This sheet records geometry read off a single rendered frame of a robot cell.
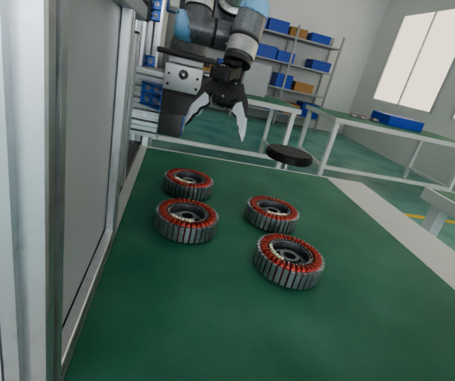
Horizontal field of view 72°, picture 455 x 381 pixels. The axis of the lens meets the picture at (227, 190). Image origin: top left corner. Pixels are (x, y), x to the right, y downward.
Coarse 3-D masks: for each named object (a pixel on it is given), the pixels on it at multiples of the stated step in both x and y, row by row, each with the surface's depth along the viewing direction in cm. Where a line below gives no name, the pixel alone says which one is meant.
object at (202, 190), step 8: (184, 168) 74; (168, 176) 68; (176, 176) 71; (184, 176) 74; (192, 176) 74; (200, 176) 73; (208, 176) 73; (168, 184) 67; (176, 184) 66; (184, 184) 66; (192, 184) 66; (200, 184) 67; (208, 184) 69; (168, 192) 69; (176, 192) 66; (184, 192) 66; (192, 192) 66; (200, 192) 67; (208, 192) 69
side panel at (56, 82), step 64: (0, 0) 13; (64, 0) 16; (0, 64) 14; (64, 64) 17; (128, 64) 38; (0, 128) 15; (64, 128) 18; (0, 192) 17; (64, 192) 20; (0, 256) 18; (64, 256) 27; (0, 320) 20; (64, 320) 30
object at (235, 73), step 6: (216, 66) 66; (222, 66) 66; (228, 66) 68; (234, 66) 72; (240, 66) 74; (210, 72) 67; (216, 72) 66; (222, 72) 66; (228, 72) 66; (234, 72) 69; (216, 78) 67; (222, 78) 66; (228, 78) 66; (234, 78) 71
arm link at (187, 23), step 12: (192, 0) 81; (204, 0) 81; (180, 12) 80; (192, 12) 81; (204, 12) 81; (180, 24) 80; (192, 24) 81; (204, 24) 81; (216, 24) 82; (180, 36) 83; (192, 36) 83; (204, 36) 83
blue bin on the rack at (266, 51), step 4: (260, 44) 625; (264, 44) 626; (260, 48) 628; (264, 48) 629; (268, 48) 631; (272, 48) 632; (276, 48) 632; (256, 52) 631; (260, 52) 631; (264, 52) 632; (268, 52) 634; (272, 52) 634; (276, 52) 635; (264, 56) 635; (268, 56) 636; (272, 56) 637
